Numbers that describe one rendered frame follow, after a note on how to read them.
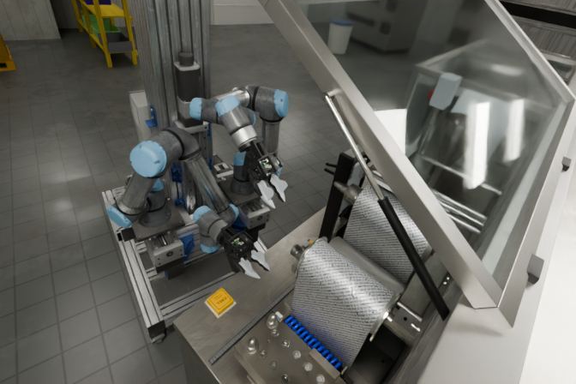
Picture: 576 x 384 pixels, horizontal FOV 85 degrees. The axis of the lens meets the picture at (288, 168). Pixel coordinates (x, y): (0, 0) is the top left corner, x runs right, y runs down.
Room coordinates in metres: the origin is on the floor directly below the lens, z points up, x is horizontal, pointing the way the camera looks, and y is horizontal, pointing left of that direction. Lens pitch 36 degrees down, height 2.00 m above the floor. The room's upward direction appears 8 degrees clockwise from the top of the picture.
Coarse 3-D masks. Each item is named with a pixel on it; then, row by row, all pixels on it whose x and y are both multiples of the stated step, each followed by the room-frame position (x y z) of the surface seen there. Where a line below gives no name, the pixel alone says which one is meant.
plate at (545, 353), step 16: (560, 224) 0.69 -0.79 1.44; (560, 240) 0.63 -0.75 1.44; (560, 256) 0.57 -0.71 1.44; (560, 272) 0.52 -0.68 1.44; (448, 288) 0.42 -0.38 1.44; (544, 288) 0.46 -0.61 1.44; (560, 288) 0.47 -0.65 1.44; (432, 304) 0.50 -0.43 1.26; (544, 304) 0.42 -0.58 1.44; (560, 304) 0.42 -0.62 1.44; (544, 320) 0.38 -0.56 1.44; (560, 320) 0.39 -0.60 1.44; (416, 336) 0.36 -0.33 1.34; (544, 336) 0.35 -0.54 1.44; (560, 336) 0.35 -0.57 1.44; (528, 352) 0.31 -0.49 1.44; (544, 352) 0.31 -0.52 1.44; (560, 352) 0.32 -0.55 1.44; (400, 368) 0.26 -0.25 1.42; (528, 368) 0.28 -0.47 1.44; (544, 368) 0.28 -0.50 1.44; (560, 368) 0.29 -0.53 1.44
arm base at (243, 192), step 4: (232, 180) 1.37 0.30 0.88; (236, 180) 1.34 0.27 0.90; (240, 180) 1.33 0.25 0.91; (244, 180) 1.34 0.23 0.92; (248, 180) 1.34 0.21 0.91; (232, 184) 1.35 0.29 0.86; (236, 184) 1.34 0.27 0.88; (240, 184) 1.33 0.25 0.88; (244, 184) 1.33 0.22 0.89; (248, 184) 1.34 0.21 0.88; (232, 188) 1.34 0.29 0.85; (236, 188) 1.33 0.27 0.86; (240, 188) 1.33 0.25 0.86; (244, 188) 1.33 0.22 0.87; (248, 188) 1.33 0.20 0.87; (232, 192) 1.33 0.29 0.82; (236, 192) 1.32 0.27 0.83; (240, 192) 1.32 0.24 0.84; (244, 192) 1.32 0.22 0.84; (248, 192) 1.33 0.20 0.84; (252, 192) 1.35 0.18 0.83
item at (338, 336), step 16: (304, 288) 0.54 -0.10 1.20; (304, 304) 0.53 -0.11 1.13; (320, 304) 0.50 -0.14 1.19; (304, 320) 0.52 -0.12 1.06; (320, 320) 0.49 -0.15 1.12; (336, 320) 0.47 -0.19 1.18; (320, 336) 0.48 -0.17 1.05; (336, 336) 0.46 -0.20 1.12; (352, 336) 0.43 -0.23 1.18; (336, 352) 0.44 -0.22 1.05; (352, 352) 0.42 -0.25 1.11
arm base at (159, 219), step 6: (150, 210) 1.02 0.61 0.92; (156, 210) 1.03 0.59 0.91; (162, 210) 1.05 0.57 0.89; (168, 210) 1.09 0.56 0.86; (144, 216) 1.01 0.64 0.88; (150, 216) 1.01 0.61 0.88; (156, 216) 1.02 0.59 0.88; (162, 216) 1.04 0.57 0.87; (168, 216) 1.07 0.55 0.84; (144, 222) 1.01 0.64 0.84; (150, 222) 1.01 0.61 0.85; (156, 222) 1.01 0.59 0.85; (162, 222) 1.03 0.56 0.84
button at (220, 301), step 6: (222, 288) 0.67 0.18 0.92; (216, 294) 0.65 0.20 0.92; (222, 294) 0.65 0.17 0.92; (228, 294) 0.65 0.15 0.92; (210, 300) 0.62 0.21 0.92; (216, 300) 0.62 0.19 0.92; (222, 300) 0.63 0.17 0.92; (228, 300) 0.63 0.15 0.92; (210, 306) 0.61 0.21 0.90; (216, 306) 0.60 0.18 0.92; (222, 306) 0.60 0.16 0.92; (228, 306) 0.61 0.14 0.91; (216, 312) 0.59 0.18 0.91; (222, 312) 0.59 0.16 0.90
